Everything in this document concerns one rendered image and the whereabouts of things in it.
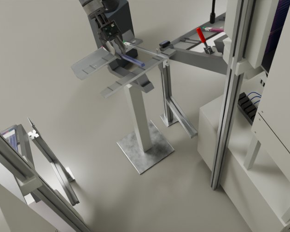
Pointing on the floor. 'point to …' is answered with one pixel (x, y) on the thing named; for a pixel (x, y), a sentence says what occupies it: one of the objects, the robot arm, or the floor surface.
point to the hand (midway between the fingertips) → (121, 55)
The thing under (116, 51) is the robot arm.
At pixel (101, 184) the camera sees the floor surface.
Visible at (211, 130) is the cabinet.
